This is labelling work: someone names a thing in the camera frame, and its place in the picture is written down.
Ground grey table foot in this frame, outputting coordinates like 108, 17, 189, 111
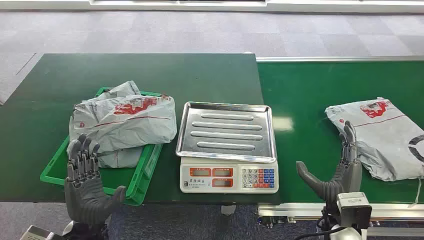
221, 205, 238, 217

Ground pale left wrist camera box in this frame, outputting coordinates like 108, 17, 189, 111
19, 225, 56, 240

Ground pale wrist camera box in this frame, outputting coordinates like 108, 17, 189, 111
19, 225, 56, 240
336, 192, 373, 230

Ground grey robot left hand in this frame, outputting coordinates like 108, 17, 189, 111
64, 133, 127, 228

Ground crumpled grey courier package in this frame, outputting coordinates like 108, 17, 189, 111
96, 80, 147, 169

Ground grey courier package red print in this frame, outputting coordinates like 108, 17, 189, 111
68, 94, 178, 157

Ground green conveyor belt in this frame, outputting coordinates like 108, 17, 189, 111
257, 61, 424, 204

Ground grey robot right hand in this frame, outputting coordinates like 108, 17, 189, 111
295, 120, 364, 204

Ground grey courier package black ring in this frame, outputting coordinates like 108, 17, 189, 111
324, 96, 424, 209

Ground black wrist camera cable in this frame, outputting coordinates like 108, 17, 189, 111
293, 226, 347, 240

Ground green plastic crate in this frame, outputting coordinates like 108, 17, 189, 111
40, 86, 164, 207

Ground steel scale tray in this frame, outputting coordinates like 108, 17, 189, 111
175, 101, 278, 164

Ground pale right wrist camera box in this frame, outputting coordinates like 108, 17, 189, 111
336, 192, 373, 230

